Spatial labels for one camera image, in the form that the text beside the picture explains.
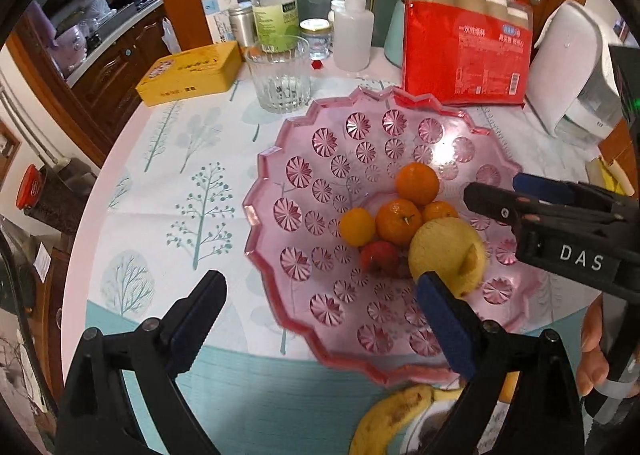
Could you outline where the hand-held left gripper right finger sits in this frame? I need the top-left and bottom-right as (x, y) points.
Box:
(416, 272), (586, 455)

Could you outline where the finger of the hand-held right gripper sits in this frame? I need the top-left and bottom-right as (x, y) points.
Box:
(462, 182), (618, 241)
(512, 172), (628, 210)

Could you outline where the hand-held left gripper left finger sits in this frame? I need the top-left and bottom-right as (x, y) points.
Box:
(55, 271), (227, 455)

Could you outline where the orange tangerine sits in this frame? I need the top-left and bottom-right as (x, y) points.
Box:
(420, 200), (460, 223)
(395, 162), (441, 206)
(375, 198), (423, 244)

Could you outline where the yellow pear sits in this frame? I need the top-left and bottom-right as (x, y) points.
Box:
(407, 218), (488, 298)

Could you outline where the small red fruit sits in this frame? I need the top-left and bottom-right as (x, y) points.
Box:
(360, 241), (401, 276)

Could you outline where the yellow banana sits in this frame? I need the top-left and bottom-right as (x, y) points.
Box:
(347, 383), (466, 455)

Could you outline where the pink glass fruit bowl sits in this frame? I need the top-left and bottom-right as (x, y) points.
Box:
(242, 85), (551, 388)

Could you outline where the person's right hand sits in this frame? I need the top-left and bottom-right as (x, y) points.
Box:
(575, 292), (610, 393)

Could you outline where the teal striped placemat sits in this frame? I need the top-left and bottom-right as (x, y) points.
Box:
(85, 297), (521, 455)

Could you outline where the white countertop appliance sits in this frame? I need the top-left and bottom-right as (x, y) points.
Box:
(525, 0), (626, 151)

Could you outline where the white cloth cover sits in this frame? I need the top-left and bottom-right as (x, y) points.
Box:
(534, 0), (626, 96)

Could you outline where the red paper cup pack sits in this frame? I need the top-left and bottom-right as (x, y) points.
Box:
(390, 0), (535, 108)

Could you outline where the mint green container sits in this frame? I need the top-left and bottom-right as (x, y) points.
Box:
(384, 0), (407, 67)

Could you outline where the red lid container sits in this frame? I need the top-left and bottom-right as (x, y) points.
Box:
(15, 162), (96, 236)

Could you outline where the white squeeze bottle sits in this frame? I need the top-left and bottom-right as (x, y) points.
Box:
(301, 0), (376, 72)

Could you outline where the small glass jar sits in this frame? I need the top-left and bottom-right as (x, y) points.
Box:
(299, 18), (333, 61)

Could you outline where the clear ribbed drinking glass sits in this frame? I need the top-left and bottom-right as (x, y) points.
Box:
(244, 35), (312, 112)

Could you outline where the yellow tin box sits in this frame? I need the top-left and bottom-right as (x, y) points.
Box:
(136, 41), (243, 107)

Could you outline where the wooden kitchen cabinet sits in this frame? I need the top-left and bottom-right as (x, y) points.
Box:
(65, 0), (181, 136)

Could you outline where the clear bottle green label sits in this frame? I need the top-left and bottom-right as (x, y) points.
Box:
(251, 0), (301, 53)

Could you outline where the small silver can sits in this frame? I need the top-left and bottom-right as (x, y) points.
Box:
(227, 2), (256, 47)

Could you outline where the white and blue carton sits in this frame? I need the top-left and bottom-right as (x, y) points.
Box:
(200, 0), (240, 46)

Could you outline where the long silver door handle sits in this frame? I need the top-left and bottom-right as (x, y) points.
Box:
(0, 80), (66, 171)

